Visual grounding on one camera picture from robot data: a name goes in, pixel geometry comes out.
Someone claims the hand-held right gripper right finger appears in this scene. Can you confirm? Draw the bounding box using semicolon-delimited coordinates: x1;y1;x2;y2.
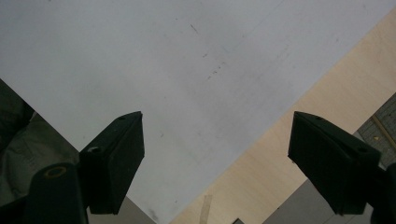
287;110;383;217

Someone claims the dark grey cloth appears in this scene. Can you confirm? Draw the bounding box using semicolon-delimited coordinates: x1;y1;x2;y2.
0;78;80;207

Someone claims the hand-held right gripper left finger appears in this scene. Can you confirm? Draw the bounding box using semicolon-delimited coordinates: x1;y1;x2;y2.
78;110;146;216

